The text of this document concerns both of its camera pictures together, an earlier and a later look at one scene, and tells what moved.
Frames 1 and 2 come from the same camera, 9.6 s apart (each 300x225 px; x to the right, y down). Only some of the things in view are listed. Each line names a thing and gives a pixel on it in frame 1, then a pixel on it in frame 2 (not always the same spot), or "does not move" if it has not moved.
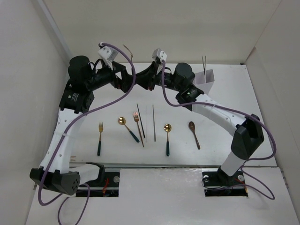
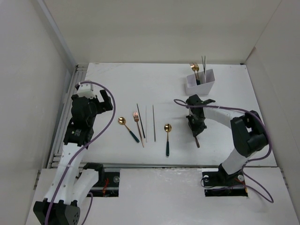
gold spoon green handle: (122, 120) does not move
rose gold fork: (136, 116) does not move
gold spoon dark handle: (167, 127) does not move
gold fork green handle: (130, 52) to (193, 68)
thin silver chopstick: (146, 123) does not move
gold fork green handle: (101, 128) to (197, 68)
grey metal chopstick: (153, 123) does not move
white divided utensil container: (204, 83) does not move
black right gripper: (149, 75) to (196, 130)
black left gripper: (127, 80) to (103, 106)
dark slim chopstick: (140, 119) does not move
